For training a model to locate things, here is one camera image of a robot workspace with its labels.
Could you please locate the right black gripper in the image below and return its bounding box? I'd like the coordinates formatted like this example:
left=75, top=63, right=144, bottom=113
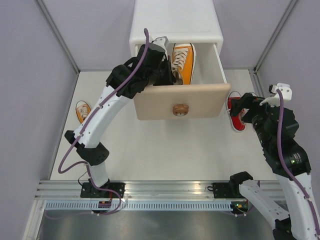
left=229, top=91, right=281, bottom=147

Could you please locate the orange sneaker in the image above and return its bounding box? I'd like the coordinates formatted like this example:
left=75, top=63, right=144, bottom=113
left=75, top=100, right=91, bottom=124
left=171, top=43, right=197, bottom=85

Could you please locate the beige top drawer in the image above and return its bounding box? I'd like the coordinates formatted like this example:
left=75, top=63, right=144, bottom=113
left=133, top=43, right=231, bottom=121

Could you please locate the brown bear knob top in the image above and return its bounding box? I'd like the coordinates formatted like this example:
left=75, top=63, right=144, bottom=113
left=172, top=104, right=189, bottom=117

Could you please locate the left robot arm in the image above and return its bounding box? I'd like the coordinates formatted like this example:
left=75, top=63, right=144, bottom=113
left=64, top=42, right=170, bottom=198

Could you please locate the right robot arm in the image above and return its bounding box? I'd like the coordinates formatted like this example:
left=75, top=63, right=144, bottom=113
left=228, top=92, right=320, bottom=240

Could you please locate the white shoe cabinet body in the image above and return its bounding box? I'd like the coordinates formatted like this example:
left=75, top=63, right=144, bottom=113
left=128, top=0, right=224, bottom=63

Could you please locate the red sneaker left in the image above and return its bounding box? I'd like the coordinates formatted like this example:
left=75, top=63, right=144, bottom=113
left=225, top=91, right=246, bottom=133

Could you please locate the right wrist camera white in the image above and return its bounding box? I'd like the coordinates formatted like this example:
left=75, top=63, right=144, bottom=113
left=259, top=82, right=293, bottom=106

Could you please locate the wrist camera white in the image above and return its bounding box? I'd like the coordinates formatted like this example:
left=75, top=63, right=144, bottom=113
left=152, top=36, right=169, bottom=51
left=259, top=82, right=293, bottom=106

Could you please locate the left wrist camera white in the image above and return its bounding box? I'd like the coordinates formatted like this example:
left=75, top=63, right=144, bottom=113
left=152, top=36, right=169, bottom=51

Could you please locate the right aluminium frame post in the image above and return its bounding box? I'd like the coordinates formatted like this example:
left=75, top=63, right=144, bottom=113
left=249, top=0, right=300, bottom=97

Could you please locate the aluminium frame post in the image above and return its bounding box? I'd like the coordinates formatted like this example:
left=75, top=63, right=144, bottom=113
left=249, top=0, right=300, bottom=97
left=34, top=0, right=80, bottom=76

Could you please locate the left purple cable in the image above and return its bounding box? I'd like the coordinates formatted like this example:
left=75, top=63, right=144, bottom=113
left=44, top=27, right=151, bottom=220

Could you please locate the left aluminium frame post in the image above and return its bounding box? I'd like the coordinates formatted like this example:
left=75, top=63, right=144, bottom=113
left=34, top=0, right=80, bottom=76

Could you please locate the white slotted cable duct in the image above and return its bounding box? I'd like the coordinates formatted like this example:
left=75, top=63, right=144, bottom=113
left=45, top=200, right=233, bottom=212

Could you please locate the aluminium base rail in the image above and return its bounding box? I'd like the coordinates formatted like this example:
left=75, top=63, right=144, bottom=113
left=34, top=180, right=285, bottom=204

